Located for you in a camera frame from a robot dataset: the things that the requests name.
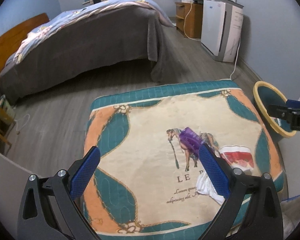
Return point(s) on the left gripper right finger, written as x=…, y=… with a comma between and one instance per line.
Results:
x=263, y=217

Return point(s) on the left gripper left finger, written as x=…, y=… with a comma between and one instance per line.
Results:
x=48, y=209

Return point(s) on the white tissue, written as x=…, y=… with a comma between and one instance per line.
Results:
x=205, y=187

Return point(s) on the red white paper cup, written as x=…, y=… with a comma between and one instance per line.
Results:
x=238, y=157

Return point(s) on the purple plastic wrapper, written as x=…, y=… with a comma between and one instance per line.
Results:
x=191, y=140

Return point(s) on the yellow rimmed teal trash bin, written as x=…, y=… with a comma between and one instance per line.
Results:
x=266, y=94

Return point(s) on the white air purifier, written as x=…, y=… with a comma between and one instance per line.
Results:
x=221, y=29

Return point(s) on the teal orange horse cushion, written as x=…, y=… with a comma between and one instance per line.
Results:
x=145, y=184

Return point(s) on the wooden nightstand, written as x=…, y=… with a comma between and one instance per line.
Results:
x=189, y=17

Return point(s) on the wooden headboard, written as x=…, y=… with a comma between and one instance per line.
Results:
x=11, y=40

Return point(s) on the bed with grey blanket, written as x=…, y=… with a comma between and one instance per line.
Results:
x=78, y=41

